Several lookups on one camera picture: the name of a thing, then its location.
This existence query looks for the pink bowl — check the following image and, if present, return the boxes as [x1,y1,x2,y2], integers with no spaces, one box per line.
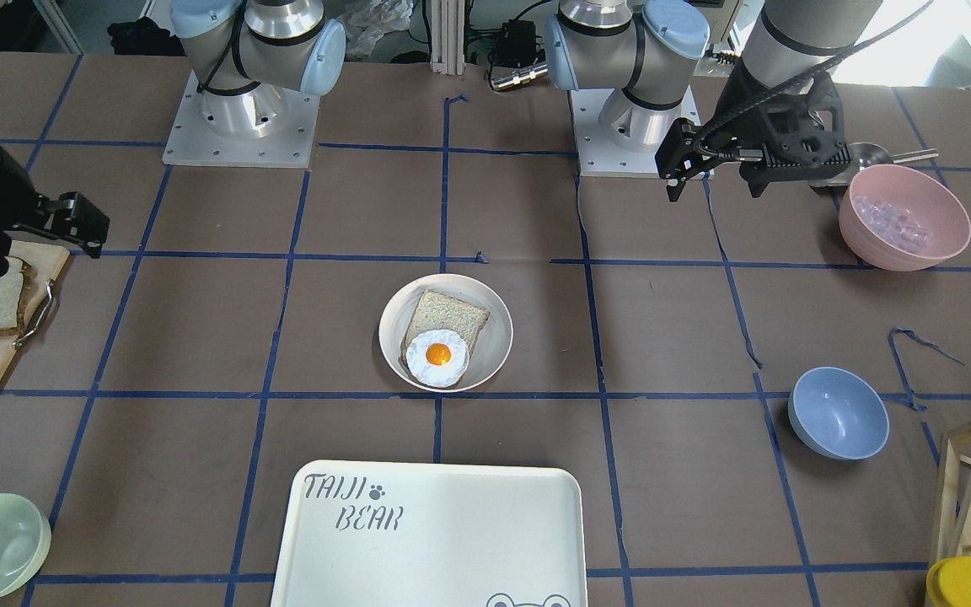
[839,164,971,271]

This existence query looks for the blue bowl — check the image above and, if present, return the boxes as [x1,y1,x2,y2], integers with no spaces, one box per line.
[787,368,890,461]

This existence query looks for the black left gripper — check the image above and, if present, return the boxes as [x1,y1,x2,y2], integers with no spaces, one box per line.
[655,73,852,202]

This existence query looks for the white bear tray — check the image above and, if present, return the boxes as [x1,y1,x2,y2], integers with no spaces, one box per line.
[271,459,588,606]

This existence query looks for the yellow mug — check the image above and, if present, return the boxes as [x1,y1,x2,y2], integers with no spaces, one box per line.
[925,556,971,606]

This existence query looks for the fried egg toy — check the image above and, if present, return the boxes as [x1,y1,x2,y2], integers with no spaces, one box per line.
[404,328,470,389]

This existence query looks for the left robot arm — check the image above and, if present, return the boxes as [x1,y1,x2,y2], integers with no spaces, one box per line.
[545,1,880,201]

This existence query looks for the white round plate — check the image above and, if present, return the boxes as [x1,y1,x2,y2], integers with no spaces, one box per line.
[377,273,515,393]

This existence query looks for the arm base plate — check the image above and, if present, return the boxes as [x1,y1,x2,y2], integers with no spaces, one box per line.
[569,88,702,178]
[163,73,320,169]

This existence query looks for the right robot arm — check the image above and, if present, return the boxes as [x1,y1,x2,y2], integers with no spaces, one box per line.
[0,1,346,277]

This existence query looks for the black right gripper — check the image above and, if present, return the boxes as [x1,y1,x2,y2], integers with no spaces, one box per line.
[0,145,110,277]

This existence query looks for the bread slice on plate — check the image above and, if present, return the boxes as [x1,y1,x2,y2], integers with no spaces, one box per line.
[401,291,491,363]

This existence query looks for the metal scoop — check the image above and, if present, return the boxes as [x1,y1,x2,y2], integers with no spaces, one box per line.
[807,142,940,189]

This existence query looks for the ice cubes in bowl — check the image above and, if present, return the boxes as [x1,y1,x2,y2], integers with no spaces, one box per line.
[851,196,933,254]

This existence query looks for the wooden cutting board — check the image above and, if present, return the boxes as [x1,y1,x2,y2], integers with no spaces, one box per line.
[0,241,69,385]

